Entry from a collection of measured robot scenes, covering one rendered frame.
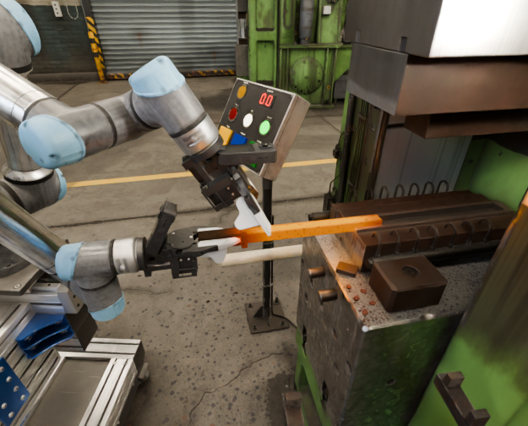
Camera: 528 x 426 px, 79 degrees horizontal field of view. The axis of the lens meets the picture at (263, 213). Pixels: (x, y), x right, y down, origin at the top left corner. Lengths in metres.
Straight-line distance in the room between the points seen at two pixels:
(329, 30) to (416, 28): 5.05
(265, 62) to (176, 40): 3.40
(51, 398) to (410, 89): 1.51
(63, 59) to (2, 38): 8.06
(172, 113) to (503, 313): 0.63
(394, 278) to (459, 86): 0.36
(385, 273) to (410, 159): 0.42
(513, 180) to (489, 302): 0.47
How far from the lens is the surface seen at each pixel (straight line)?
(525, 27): 0.64
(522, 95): 0.76
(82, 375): 1.58
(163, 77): 0.54
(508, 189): 1.10
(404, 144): 0.98
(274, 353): 1.71
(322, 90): 5.66
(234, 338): 1.77
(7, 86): 0.64
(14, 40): 0.91
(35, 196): 1.08
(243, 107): 1.22
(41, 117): 0.56
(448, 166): 1.11
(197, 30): 8.48
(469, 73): 0.67
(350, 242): 0.80
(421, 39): 0.57
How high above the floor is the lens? 1.43
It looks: 33 degrees down
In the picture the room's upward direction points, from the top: straight up
